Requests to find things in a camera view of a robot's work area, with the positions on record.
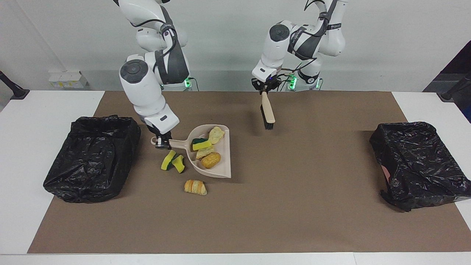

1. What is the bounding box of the black-bagged trash bin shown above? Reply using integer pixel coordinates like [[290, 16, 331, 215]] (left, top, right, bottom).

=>
[[43, 115, 142, 204]]

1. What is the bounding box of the white wall socket box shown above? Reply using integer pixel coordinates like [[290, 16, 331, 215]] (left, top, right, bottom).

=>
[[48, 70, 89, 89]]

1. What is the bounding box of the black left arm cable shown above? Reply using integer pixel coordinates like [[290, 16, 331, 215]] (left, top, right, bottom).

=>
[[278, 0, 341, 80]]

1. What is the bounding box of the beige hand brush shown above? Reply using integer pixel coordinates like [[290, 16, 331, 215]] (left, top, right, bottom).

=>
[[260, 90, 276, 130]]

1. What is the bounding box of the pale squarish bread chunk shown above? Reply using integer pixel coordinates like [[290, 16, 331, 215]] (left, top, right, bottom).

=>
[[196, 145, 215, 160]]

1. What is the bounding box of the black-bagged bin with pink patch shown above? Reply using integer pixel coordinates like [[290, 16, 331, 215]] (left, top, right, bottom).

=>
[[369, 122, 471, 212]]

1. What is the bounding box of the yellow green sponge block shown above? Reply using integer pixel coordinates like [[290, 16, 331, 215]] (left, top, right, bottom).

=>
[[191, 138, 213, 151]]

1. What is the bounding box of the orange striped croissant piece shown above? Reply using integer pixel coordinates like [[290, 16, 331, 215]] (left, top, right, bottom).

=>
[[184, 179, 208, 196]]

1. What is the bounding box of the yellow sponge piece green stripe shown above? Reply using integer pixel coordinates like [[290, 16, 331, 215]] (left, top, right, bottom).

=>
[[161, 149, 177, 171]]

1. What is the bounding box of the brown bread roll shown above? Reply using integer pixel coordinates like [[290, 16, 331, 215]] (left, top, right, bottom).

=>
[[201, 152, 221, 169]]

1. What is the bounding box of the brown table mat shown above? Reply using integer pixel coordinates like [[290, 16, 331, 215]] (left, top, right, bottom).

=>
[[28, 91, 471, 254]]

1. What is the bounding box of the beige plastic dustpan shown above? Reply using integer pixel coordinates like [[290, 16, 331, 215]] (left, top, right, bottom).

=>
[[150, 124, 231, 179]]

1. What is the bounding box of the pale lobed bread chunk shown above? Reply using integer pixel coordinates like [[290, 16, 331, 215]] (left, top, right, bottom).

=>
[[209, 126, 225, 145]]

